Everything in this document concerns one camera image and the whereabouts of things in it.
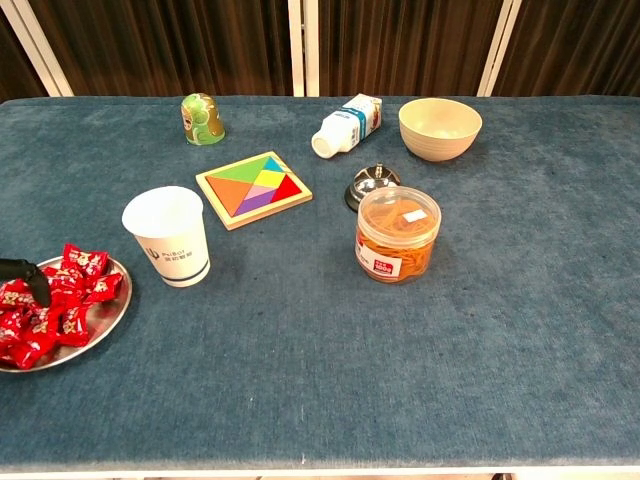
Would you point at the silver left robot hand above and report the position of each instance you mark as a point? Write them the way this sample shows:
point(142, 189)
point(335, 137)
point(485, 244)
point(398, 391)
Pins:
point(32, 280)

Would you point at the red candy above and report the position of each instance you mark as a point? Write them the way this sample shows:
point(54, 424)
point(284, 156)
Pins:
point(85, 260)
point(102, 289)
point(65, 282)
point(14, 296)
point(27, 354)
point(42, 327)
point(75, 325)
point(10, 326)

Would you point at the dark brown curtain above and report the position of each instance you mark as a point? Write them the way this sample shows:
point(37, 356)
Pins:
point(575, 45)
point(400, 45)
point(175, 45)
point(15, 70)

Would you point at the beige bowl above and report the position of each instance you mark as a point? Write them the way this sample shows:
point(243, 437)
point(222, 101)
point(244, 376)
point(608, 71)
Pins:
point(440, 142)

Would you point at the wooden tangram puzzle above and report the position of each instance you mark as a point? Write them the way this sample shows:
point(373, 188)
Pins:
point(255, 190)

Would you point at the blue table cloth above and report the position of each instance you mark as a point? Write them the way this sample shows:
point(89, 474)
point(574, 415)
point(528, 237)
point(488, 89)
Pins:
point(320, 350)

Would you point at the white metal frame post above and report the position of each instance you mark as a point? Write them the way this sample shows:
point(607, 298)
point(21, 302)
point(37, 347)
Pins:
point(499, 50)
point(296, 50)
point(312, 50)
point(45, 55)

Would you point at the clear rubber band jar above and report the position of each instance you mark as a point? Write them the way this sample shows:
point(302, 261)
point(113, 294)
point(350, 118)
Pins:
point(395, 240)

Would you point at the white paper cup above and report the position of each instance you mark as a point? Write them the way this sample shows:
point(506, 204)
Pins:
point(175, 255)

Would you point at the white blue milk carton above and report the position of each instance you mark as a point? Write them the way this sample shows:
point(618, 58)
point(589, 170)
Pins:
point(345, 127)

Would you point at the round metal plate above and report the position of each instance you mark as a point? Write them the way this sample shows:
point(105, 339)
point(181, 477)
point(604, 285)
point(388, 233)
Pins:
point(107, 320)

